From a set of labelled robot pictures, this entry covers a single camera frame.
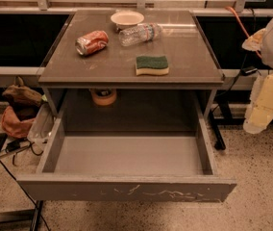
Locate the brown cloth bag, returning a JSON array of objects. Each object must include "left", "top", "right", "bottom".
[{"left": 2, "top": 76, "right": 42, "bottom": 107}]

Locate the orange cloth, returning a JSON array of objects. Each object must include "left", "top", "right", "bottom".
[{"left": 1, "top": 106, "right": 35, "bottom": 139}]

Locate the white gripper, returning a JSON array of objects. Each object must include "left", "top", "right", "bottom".
[{"left": 242, "top": 18, "right": 273, "bottom": 134}]

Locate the black stand leg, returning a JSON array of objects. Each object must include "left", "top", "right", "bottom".
[{"left": 209, "top": 112, "right": 226, "bottom": 150}]

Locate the black cable on floor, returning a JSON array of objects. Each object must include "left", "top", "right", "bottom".
[{"left": 0, "top": 151, "right": 52, "bottom": 231}]

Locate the orange cable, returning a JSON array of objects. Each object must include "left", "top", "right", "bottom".
[{"left": 225, "top": 5, "right": 263, "bottom": 60}]

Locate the grey cabinet with tabletop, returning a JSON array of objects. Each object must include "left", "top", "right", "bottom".
[{"left": 39, "top": 11, "right": 223, "bottom": 132}]

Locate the white ceramic bowl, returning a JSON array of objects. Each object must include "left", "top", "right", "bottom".
[{"left": 111, "top": 11, "right": 144, "bottom": 30}]

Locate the black power adapter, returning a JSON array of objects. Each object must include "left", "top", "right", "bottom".
[{"left": 5, "top": 140, "right": 20, "bottom": 153}]

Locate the green and yellow sponge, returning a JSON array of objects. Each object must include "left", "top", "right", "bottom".
[{"left": 136, "top": 56, "right": 169, "bottom": 76}]

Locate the clear plastic bag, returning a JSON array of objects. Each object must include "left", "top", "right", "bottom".
[{"left": 28, "top": 103, "right": 54, "bottom": 147}]

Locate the crushed red soda can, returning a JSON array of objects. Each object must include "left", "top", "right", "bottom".
[{"left": 75, "top": 31, "right": 109, "bottom": 56}]

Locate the clear plastic water bottle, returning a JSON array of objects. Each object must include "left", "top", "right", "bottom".
[{"left": 118, "top": 23, "right": 162, "bottom": 46}]

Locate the open grey top drawer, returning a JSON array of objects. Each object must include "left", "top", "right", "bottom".
[{"left": 16, "top": 90, "right": 237, "bottom": 204}]

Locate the roll of tan tape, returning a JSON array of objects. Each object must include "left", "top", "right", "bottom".
[{"left": 90, "top": 89, "right": 117, "bottom": 106}]

